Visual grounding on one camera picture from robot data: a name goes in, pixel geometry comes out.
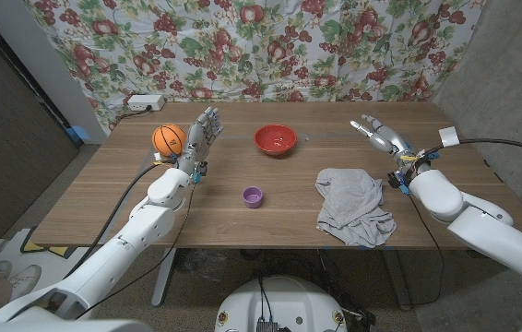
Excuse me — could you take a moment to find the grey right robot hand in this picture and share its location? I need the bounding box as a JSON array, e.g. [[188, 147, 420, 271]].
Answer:
[[350, 113, 421, 170]]

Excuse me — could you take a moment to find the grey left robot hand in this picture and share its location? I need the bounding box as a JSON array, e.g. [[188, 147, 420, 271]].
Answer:
[[176, 106, 225, 176]]

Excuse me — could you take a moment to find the grey shirt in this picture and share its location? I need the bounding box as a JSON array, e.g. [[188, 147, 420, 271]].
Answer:
[[314, 167, 398, 249]]

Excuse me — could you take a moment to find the orange mini basketball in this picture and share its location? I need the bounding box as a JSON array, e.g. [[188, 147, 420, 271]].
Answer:
[[151, 124, 188, 158]]

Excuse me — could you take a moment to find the red bowl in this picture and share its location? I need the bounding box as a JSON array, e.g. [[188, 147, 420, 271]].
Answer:
[[253, 123, 298, 157]]

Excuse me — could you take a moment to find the purple cup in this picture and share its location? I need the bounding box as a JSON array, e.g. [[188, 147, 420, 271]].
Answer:
[[242, 185, 265, 209]]

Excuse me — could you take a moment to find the white power strip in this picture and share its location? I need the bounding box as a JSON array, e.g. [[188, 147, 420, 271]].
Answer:
[[126, 94, 167, 113]]

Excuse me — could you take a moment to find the fruit print backdrop cloth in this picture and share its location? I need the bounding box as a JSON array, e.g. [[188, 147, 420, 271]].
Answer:
[[23, 0, 486, 135]]

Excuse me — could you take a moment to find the blue tape piece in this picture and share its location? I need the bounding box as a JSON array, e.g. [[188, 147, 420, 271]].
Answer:
[[65, 124, 90, 144]]

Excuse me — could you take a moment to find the clear plastic bag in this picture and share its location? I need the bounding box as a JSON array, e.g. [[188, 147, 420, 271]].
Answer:
[[180, 248, 232, 285]]

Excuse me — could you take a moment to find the dark grey table leg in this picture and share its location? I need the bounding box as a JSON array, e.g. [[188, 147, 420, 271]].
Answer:
[[383, 248, 414, 311]]

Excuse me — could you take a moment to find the light grey table leg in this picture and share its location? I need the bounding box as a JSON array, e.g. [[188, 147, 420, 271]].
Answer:
[[151, 248, 178, 308]]

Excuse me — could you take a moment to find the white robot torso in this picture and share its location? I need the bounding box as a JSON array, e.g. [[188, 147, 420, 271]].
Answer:
[[214, 275, 349, 332]]

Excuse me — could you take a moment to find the dark brown door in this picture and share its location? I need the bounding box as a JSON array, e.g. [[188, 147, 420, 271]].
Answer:
[[0, 8, 82, 239]]

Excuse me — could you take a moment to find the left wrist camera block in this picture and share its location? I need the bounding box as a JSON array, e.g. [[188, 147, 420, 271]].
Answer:
[[193, 161, 209, 184]]

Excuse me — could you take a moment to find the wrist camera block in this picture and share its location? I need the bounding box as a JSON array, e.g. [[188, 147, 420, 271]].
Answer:
[[193, 161, 209, 184], [387, 170, 412, 197]]

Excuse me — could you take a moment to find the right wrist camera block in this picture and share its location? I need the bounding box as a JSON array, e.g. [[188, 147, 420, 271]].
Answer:
[[387, 170, 412, 197]]

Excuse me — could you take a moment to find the white cable tag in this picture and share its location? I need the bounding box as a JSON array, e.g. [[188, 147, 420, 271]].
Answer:
[[438, 125, 461, 148]]

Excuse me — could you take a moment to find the black power strip cable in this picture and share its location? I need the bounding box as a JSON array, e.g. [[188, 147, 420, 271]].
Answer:
[[112, 105, 154, 125]]

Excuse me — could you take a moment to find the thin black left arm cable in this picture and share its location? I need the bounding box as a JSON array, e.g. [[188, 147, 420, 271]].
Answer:
[[76, 184, 197, 319]]

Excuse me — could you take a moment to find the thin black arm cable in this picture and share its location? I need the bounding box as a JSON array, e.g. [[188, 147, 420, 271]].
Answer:
[[398, 196, 445, 309], [76, 184, 197, 319]]

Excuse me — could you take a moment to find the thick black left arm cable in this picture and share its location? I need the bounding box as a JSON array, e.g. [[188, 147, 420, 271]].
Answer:
[[62, 160, 170, 280]]

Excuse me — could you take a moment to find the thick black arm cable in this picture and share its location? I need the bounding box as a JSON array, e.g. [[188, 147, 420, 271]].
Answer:
[[62, 160, 170, 280], [426, 137, 522, 160]]

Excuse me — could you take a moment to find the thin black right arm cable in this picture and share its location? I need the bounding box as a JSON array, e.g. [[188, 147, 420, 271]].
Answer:
[[398, 196, 445, 309]]

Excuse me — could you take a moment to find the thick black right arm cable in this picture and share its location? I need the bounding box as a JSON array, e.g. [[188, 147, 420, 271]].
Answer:
[[426, 137, 522, 160]]

